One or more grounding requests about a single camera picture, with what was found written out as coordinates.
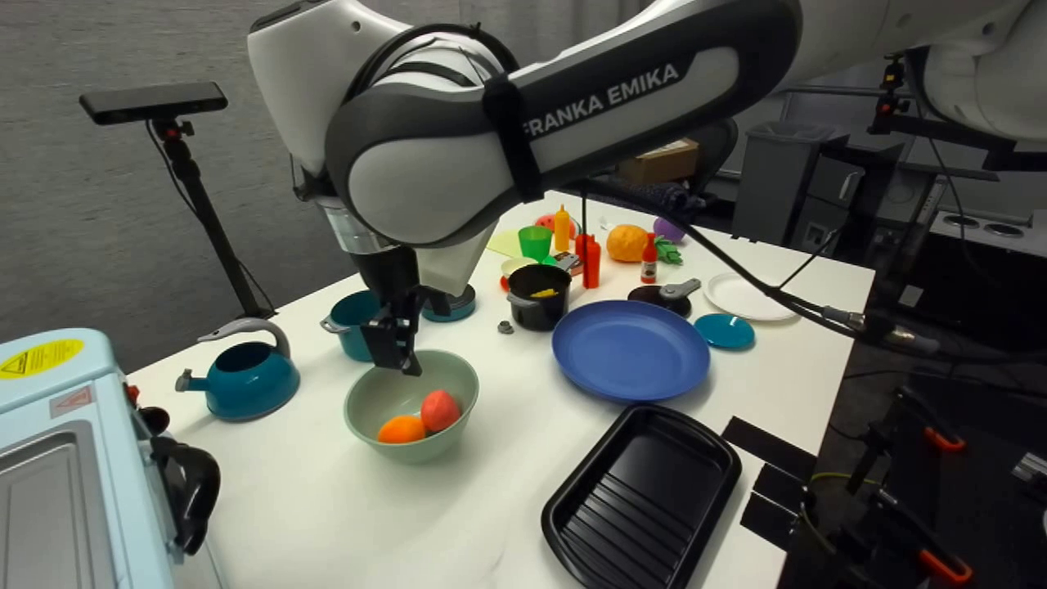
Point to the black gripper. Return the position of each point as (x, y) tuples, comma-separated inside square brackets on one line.
[(395, 282)]

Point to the pale green bowl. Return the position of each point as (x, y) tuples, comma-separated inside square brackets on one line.
[(377, 405)]

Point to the red toy fruit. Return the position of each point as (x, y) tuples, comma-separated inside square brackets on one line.
[(438, 410)]

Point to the orange toy fruit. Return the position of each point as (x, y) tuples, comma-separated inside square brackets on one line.
[(400, 430)]

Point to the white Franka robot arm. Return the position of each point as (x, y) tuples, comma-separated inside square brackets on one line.
[(435, 165)]

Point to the teal toy pot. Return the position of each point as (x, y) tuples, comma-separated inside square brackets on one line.
[(347, 329)]

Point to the small teal frying pan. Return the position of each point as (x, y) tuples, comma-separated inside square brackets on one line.
[(454, 310)]

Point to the small grey knob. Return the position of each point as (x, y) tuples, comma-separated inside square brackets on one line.
[(504, 326)]

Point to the black toy pot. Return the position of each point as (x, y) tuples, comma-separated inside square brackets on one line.
[(536, 316)]

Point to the yellow green pad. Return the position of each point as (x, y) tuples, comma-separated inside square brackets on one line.
[(504, 242)]

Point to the teal toy kettle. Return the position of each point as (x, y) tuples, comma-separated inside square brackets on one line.
[(251, 385)]

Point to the yellow piece in pot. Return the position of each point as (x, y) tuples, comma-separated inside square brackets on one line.
[(543, 292)]

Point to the green plastic cup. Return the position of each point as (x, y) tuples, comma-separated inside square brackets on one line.
[(534, 242)]

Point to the red toy tomato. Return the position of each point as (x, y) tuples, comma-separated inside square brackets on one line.
[(543, 225)]

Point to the yellow mustard bottle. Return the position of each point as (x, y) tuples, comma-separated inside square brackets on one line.
[(559, 229)]

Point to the red ketchup bottle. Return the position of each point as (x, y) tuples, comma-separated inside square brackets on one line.
[(589, 262)]

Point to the large blue plate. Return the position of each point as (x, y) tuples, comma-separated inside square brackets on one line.
[(629, 353)]

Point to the small red sauce bottle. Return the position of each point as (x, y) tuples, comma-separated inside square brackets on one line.
[(648, 262)]

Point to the green leafy toy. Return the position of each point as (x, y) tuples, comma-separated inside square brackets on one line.
[(669, 252)]

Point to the black ridged tray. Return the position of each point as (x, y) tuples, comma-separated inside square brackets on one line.
[(642, 499)]

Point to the purple toy food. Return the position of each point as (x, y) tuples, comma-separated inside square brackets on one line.
[(669, 227)]

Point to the cardboard box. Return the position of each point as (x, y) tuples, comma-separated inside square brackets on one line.
[(663, 165)]

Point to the small teal saucer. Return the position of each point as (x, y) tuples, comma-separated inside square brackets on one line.
[(723, 331)]

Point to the light blue toy oven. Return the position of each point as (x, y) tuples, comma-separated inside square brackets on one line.
[(61, 479)]

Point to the black office chair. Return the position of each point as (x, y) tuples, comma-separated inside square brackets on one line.
[(713, 149)]

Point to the black tape strip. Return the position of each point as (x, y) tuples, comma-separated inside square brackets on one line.
[(767, 522), (767, 445), (779, 485)]

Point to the grey bin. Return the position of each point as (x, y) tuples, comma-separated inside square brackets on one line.
[(770, 174)]

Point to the black computer cabinet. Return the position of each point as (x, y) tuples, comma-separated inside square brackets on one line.
[(840, 202)]

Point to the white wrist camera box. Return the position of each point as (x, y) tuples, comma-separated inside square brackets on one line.
[(347, 227)]

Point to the black camera tripod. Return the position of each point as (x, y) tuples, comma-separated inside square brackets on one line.
[(207, 218)]

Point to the black bar camera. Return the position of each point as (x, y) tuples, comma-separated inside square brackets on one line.
[(151, 102)]

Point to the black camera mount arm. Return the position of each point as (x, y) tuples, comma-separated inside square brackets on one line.
[(950, 132)]

